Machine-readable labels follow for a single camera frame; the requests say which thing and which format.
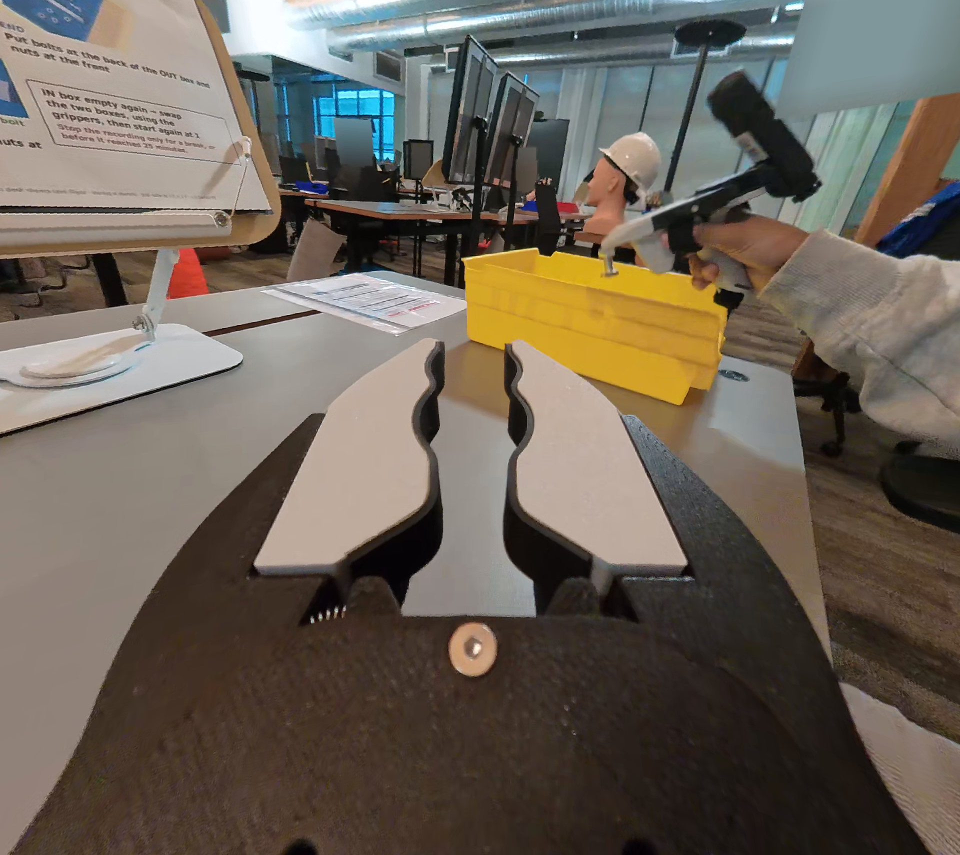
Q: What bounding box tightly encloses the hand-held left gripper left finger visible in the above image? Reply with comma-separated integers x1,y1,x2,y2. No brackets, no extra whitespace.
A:
253,337,447,609

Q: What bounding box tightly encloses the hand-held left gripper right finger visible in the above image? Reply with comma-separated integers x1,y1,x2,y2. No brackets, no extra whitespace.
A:
504,339,690,609

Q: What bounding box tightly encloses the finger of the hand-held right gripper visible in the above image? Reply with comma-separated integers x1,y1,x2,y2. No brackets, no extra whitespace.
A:
600,195,710,267

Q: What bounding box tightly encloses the yellow plastic bin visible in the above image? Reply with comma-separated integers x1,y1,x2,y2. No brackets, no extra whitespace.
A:
461,247,729,408

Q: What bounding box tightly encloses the person's right forearm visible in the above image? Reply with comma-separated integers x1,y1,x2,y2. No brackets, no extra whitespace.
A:
753,228,960,436

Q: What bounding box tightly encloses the grey desk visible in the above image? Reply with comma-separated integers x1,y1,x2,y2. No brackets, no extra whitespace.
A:
0,270,834,855

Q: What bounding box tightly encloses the person's right hand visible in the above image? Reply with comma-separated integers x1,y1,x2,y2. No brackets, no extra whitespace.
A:
686,213,811,295

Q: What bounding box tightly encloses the mannequin head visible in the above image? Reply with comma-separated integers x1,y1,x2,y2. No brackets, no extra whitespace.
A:
583,161,646,237

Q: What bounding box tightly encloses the white hard hat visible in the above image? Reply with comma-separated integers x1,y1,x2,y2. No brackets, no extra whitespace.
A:
598,131,663,190

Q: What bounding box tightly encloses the black pole with disc top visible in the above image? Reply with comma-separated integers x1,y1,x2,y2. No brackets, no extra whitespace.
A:
673,20,749,196

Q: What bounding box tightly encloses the dark monitor screen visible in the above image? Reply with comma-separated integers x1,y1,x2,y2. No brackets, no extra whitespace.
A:
534,118,571,190

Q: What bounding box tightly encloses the black monitor on stand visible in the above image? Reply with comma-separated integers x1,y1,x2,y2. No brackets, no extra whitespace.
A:
486,71,541,190
441,33,501,185

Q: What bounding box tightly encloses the blue jacket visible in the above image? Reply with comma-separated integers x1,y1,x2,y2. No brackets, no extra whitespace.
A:
876,178,960,256

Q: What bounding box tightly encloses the laminated paper sheet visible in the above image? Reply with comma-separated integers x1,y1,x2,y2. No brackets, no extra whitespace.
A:
262,272,468,335

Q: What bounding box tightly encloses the white document stand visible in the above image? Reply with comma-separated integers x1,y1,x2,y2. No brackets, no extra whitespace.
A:
0,208,245,436

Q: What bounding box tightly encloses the white cardboard sheet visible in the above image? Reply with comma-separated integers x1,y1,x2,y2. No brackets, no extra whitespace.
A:
287,217,348,284

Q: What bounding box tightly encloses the wooden-top office table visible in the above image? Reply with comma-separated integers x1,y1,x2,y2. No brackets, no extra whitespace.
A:
303,195,541,286

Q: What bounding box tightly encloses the orange cone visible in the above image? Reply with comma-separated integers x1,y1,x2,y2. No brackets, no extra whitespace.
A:
166,247,210,301

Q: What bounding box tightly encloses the black mesh office chair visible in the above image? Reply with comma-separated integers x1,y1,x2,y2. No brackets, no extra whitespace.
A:
879,450,960,534

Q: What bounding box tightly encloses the person's striped garment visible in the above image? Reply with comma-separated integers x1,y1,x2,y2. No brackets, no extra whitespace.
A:
836,682,960,855

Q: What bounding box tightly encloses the printed instruction sheet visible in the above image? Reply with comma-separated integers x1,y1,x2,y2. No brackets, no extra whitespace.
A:
0,0,273,215

